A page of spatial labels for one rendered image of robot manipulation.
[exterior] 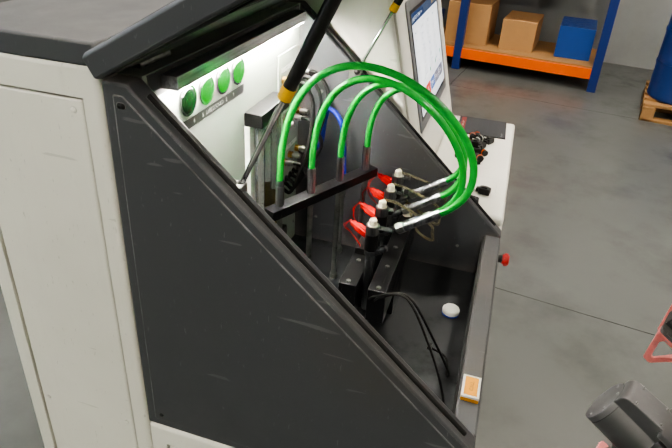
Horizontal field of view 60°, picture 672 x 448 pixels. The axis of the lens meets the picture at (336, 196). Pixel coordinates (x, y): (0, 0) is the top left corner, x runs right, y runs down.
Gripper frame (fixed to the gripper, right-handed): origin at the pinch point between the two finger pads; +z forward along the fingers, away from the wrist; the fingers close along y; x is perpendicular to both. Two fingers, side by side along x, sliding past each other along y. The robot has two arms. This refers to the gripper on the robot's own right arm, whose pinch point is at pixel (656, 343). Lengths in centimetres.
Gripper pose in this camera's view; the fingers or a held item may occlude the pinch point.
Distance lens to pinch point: 123.8
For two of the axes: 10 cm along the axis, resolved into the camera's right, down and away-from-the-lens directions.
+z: -4.0, 6.3, 6.7
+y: -6.4, 3.4, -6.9
